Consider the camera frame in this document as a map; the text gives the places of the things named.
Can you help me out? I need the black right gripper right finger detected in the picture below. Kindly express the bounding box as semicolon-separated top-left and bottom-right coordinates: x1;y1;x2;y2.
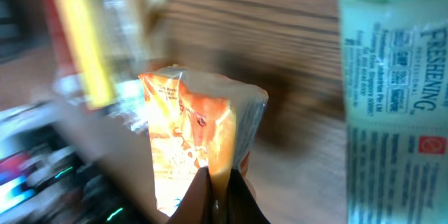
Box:
227;169;270;224

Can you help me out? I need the yellow highlighter pen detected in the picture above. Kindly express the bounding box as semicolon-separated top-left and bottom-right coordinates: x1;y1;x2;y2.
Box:
54;0;116;109

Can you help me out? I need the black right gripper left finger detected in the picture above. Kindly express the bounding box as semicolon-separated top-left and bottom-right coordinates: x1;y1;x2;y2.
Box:
167;167;211;224

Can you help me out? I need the teal wet wipes pack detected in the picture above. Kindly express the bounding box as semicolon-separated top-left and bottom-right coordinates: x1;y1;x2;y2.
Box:
338;0;447;224

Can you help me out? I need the orange tissue pack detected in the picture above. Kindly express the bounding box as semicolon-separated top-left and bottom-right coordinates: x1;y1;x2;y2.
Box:
139;66;269;216

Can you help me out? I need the red snack bar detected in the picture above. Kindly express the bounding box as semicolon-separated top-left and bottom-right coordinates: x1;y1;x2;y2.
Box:
43;0;77;77

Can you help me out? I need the brown paper snack bag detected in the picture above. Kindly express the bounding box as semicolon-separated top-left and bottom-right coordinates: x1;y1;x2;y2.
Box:
94;0;168;79

